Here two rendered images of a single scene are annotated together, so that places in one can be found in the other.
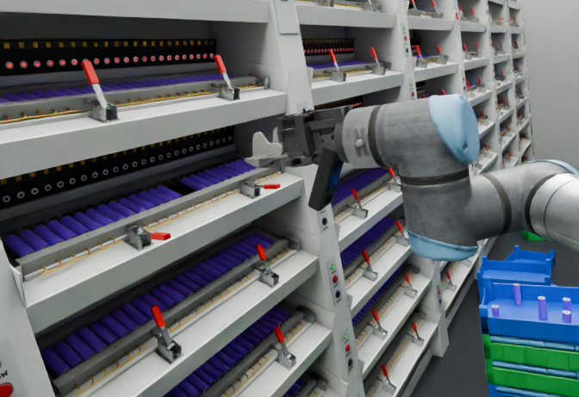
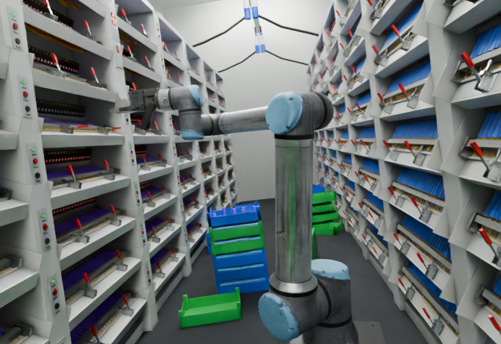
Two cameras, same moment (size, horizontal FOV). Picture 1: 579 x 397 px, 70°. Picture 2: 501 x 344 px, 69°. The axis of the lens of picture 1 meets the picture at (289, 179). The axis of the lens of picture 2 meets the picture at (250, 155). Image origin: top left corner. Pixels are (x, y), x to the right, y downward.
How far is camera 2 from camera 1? 99 cm
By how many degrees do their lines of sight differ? 35
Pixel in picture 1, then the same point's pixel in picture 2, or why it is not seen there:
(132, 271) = (67, 141)
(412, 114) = (183, 89)
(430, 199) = (188, 116)
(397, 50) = not seen: hidden behind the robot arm
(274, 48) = (112, 72)
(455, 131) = (196, 93)
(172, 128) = (80, 89)
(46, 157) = (45, 83)
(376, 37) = (150, 86)
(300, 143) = (139, 100)
